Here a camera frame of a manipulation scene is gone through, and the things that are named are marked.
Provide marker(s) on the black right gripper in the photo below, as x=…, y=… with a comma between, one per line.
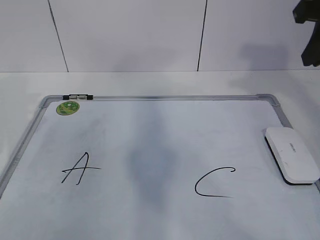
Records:
x=309, y=11

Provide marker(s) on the white board with grey frame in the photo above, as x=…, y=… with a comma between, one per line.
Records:
x=154, y=168

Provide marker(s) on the white board eraser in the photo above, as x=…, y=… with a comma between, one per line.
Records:
x=292, y=156

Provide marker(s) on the round green magnet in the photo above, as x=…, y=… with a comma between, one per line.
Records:
x=67, y=108

